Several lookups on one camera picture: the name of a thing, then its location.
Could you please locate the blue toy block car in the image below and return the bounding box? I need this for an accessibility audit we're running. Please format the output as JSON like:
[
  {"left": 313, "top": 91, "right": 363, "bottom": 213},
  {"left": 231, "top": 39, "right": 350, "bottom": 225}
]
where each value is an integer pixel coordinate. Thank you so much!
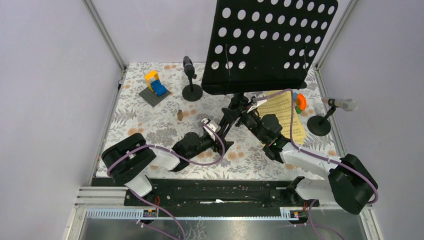
[{"left": 150, "top": 79, "right": 168, "bottom": 97}]

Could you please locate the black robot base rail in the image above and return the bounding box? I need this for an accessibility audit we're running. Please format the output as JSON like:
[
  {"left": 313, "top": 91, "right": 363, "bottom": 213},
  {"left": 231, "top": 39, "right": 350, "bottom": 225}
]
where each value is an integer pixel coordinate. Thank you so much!
[{"left": 144, "top": 178, "right": 319, "bottom": 218}]

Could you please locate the silver grey microphone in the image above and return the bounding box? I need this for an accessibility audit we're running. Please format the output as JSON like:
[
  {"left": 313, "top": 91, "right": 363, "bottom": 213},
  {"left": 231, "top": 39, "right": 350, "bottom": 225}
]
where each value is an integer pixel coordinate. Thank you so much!
[{"left": 321, "top": 97, "right": 358, "bottom": 112}]

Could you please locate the yellow toy block frame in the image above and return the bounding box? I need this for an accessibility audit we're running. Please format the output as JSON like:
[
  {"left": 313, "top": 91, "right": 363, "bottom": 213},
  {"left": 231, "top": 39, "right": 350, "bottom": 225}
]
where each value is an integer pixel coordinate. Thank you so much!
[{"left": 144, "top": 70, "right": 160, "bottom": 91}]

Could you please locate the orange rainbow ring toy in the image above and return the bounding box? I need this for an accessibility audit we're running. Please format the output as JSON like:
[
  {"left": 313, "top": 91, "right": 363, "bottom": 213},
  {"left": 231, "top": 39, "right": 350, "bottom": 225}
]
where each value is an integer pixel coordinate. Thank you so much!
[{"left": 293, "top": 92, "right": 308, "bottom": 114}]

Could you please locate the yellow sheet music page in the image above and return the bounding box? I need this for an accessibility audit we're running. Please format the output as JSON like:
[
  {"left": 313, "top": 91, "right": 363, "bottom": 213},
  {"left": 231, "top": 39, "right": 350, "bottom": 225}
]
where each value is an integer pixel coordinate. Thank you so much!
[{"left": 257, "top": 91, "right": 307, "bottom": 146}]

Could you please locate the black microphone stand base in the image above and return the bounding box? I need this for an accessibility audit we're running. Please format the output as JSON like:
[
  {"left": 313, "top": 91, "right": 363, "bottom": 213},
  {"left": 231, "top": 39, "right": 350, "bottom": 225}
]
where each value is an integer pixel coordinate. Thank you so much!
[
  {"left": 306, "top": 107, "right": 336, "bottom": 137},
  {"left": 182, "top": 77, "right": 203, "bottom": 102}
]

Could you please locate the black tripod music stand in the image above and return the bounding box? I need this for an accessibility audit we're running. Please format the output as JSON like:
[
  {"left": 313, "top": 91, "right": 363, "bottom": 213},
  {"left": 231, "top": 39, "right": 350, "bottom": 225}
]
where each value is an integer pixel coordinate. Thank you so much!
[{"left": 201, "top": 0, "right": 339, "bottom": 155}]

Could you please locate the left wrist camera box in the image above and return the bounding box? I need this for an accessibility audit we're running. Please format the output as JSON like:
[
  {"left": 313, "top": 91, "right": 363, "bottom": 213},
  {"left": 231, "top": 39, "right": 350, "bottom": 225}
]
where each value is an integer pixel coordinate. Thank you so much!
[{"left": 201, "top": 118, "right": 221, "bottom": 140}]

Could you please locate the floral patterned table cloth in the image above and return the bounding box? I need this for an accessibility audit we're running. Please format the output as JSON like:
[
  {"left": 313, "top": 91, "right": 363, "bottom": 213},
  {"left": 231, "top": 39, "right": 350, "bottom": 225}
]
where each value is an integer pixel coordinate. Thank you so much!
[{"left": 96, "top": 62, "right": 342, "bottom": 181}]

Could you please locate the grey building block baseplate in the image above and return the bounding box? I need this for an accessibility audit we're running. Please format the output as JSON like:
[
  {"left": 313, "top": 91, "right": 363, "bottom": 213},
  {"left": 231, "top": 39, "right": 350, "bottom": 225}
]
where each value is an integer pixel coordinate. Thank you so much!
[{"left": 138, "top": 87, "right": 171, "bottom": 107}]

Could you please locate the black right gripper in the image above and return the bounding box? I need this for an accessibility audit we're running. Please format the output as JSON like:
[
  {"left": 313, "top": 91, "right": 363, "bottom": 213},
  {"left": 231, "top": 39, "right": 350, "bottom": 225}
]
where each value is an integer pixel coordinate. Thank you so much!
[{"left": 220, "top": 101, "right": 267, "bottom": 144}]

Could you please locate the black left microphone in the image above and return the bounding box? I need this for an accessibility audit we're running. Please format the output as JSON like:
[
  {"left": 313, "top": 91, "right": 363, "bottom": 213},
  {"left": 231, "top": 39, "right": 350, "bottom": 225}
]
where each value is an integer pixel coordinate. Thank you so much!
[{"left": 182, "top": 55, "right": 196, "bottom": 79}]

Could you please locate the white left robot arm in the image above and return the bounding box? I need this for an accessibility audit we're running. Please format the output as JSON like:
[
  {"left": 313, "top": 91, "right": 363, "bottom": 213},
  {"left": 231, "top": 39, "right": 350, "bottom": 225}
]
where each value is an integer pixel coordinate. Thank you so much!
[{"left": 101, "top": 132, "right": 233, "bottom": 206}]

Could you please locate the small wooden block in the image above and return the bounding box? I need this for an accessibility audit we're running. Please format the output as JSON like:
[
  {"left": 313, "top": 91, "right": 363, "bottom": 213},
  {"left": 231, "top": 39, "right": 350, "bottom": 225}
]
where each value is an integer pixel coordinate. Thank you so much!
[{"left": 177, "top": 109, "right": 184, "bottom": 121}]

